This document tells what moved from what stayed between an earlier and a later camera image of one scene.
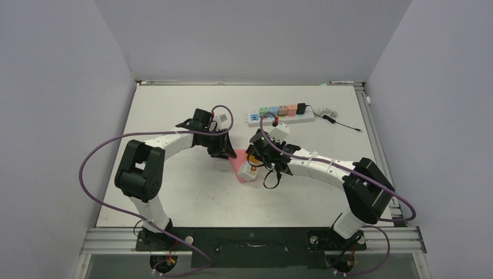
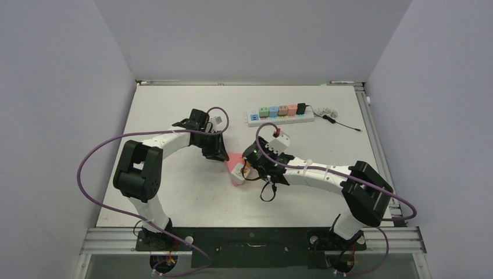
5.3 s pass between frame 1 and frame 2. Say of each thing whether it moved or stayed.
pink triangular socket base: moved
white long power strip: stayed
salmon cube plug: stayed
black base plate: stayed
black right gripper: moved
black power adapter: stayed
